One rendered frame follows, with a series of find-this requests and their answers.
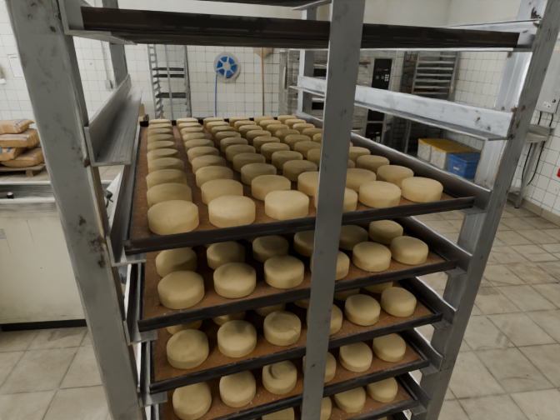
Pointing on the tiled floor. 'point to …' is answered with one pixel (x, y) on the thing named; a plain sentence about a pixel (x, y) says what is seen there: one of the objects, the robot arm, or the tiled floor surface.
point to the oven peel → (262, 67)
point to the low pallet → (24, 168)
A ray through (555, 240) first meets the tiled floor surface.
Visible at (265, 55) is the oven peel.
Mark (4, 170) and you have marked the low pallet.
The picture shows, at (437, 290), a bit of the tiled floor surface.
